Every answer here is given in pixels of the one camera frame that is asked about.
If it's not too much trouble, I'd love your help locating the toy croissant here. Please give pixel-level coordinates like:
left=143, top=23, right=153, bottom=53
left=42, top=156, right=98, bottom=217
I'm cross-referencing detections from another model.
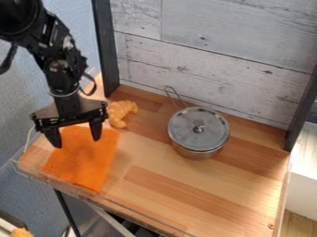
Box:
left=105, top=99, right=140, bottom=130

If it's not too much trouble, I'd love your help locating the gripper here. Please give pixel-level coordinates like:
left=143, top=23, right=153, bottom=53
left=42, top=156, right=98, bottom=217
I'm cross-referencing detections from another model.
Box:
left=30, top=87, right=110, bottom=149

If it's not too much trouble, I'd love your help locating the silver lid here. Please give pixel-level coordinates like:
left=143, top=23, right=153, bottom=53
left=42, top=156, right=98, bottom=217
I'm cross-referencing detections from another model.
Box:
left=167, top=106, right=232, bottom=153

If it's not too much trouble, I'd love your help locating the orange cloth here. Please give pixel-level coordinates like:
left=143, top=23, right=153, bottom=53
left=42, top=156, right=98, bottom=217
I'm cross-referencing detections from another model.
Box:
left=39, top=124, right=121, bottom=194

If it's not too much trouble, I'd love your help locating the silver pot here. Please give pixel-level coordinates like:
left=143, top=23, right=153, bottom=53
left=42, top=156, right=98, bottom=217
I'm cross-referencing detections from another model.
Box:
left=162, top=85, right=232, bottom=161

